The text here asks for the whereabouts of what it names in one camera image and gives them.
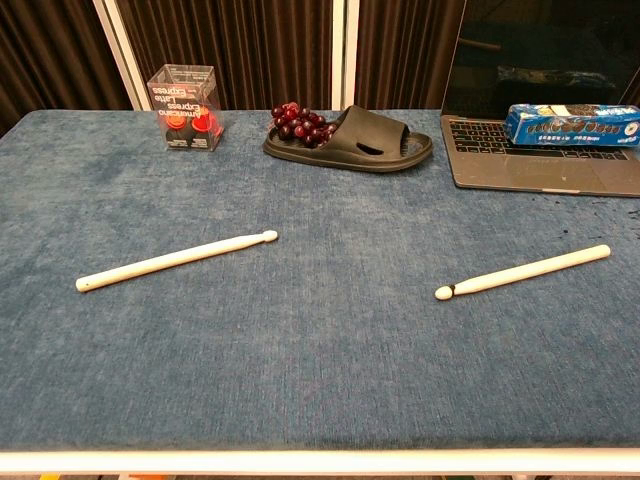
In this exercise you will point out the bunch of red grapes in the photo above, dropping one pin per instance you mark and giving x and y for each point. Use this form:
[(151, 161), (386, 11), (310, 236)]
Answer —
[(300, 122)]

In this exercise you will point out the dark brown curtain panel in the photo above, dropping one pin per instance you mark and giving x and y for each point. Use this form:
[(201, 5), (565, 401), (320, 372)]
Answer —
[(50, 55), (240, 50), (405, 50)]

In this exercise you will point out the white table frame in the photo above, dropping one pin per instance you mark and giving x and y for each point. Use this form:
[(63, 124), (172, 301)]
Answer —
[(320, 461)]

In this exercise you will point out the blue cookie pack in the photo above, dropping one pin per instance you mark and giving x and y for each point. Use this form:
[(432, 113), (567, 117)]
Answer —
[(570, 127)]

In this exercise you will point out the blue table cloth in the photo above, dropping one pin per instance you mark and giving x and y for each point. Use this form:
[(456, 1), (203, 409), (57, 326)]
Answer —
[(320, 350)]

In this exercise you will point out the grey open laptop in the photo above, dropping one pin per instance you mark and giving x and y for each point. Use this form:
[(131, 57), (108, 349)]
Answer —
[(525, 170)]

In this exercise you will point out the white partition post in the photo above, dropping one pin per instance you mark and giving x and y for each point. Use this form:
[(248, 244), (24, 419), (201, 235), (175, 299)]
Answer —
[(345, 50), (122, 55)]

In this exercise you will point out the black rubber slipper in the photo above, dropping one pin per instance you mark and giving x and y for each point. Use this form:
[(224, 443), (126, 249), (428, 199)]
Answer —
[(370, 132)]

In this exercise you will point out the clear coffee capsule box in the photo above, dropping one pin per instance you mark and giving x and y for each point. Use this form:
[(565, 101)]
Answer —
[(187, 115)]

